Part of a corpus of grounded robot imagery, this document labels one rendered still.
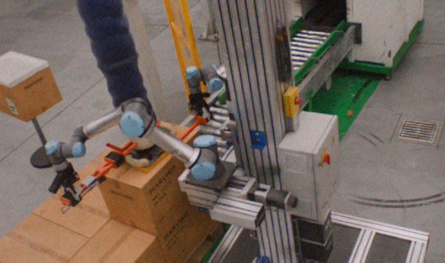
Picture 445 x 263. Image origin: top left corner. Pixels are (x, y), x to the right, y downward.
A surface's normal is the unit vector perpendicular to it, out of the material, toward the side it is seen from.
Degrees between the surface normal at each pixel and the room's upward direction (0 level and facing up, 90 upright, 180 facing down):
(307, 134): 0
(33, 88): 90
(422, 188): 0
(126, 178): 0
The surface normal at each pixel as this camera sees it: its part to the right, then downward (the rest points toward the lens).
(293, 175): -0.45, 0.57
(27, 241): -0.16, -0.81
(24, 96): 0.79, 0.24
